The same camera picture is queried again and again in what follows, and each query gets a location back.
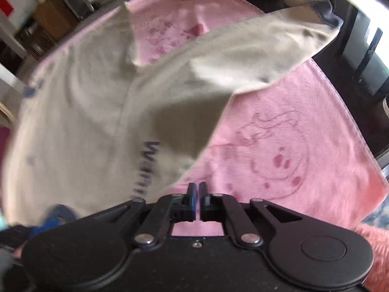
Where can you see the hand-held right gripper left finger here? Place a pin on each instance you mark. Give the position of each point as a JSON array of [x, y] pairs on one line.
[[191, 202]]

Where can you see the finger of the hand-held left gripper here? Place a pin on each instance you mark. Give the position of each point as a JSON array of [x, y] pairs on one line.
[[54, 219]]

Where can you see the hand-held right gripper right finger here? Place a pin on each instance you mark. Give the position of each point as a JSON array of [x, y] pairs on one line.
[[203, 202]]

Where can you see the beige sweatshirt with navy trim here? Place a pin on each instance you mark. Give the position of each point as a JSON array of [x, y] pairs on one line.
[[91, 112]]

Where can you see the pink printed blanket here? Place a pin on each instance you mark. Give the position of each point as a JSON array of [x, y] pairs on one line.
[[288, 127]]

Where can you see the wooden cabinet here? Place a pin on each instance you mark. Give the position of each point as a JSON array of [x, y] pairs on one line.
[[54, 18]]

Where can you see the red wall banner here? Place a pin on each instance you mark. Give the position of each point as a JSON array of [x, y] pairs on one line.
[[6, 5]]

